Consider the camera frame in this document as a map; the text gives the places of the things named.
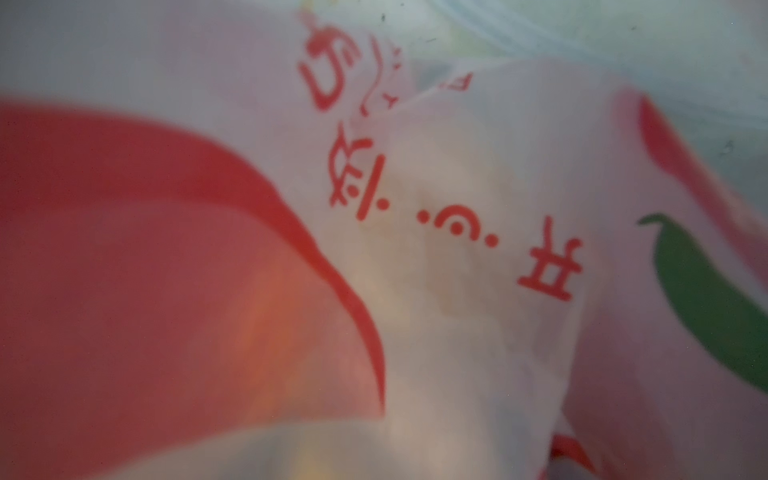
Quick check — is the pink plastic bag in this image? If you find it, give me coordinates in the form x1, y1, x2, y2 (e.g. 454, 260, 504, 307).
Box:
1, 1, 767, 479

